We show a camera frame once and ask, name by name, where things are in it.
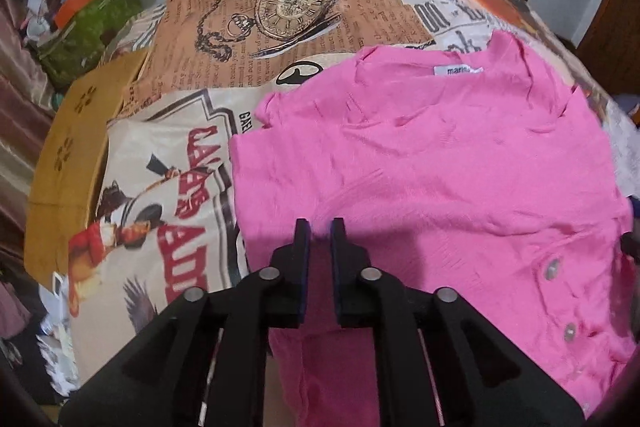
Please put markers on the wooden lap desk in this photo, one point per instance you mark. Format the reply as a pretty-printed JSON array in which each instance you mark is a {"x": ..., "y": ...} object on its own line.
[{"x": 65, "y": 167}]

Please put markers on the striped brown curtain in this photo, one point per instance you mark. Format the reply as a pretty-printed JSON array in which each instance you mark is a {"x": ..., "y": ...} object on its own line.
[{"x": 20, "y": 107}]

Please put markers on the pink buttoned cardigan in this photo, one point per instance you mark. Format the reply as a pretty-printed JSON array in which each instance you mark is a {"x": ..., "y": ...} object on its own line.
[{"x": 425, "y": 167}]

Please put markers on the orange box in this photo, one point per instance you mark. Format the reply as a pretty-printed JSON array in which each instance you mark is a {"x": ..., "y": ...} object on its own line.
[{"x": 77, "y": 4}]

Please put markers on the green patterned cover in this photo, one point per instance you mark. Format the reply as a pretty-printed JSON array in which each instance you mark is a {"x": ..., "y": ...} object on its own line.
[{"x": 90, "y": 37}]

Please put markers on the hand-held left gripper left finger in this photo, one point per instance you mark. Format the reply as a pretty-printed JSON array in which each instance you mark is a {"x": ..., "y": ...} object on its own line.
[{"x": 287, "y": 287}]

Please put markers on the pile of white papers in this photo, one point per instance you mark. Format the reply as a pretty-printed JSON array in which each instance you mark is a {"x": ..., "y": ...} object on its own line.
[{"x": 60, "y": 337}]

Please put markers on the brown wooden wardrobe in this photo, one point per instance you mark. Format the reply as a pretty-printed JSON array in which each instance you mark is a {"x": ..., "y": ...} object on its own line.
[{"x": 612, "y": 22}]

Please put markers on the printed bed sheet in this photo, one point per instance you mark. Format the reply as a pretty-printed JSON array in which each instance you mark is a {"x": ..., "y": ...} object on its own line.
[{"x": 280, "y": 2}]

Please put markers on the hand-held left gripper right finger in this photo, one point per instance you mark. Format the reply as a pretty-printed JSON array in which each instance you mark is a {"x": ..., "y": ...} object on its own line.
[{"x": 355, "y": 287}]

